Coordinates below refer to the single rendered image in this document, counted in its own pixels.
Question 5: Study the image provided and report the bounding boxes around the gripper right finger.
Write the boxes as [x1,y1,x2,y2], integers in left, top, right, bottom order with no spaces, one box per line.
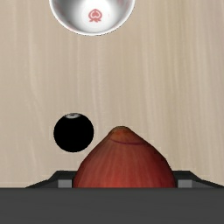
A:
[171,170,224,189]

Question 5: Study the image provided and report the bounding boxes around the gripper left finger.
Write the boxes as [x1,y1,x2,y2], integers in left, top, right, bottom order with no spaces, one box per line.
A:
[25,170,78,189]

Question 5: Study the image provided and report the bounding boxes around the black ball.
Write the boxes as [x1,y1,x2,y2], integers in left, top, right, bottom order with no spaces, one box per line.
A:
[52,112,95,153]

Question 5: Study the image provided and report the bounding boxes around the red-brown onion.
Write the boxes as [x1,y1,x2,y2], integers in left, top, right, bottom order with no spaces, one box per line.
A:
[72,125,177,189]

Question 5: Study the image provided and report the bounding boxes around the white bowl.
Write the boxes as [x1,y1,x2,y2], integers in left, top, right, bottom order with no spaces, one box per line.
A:
[48,0,137,37]

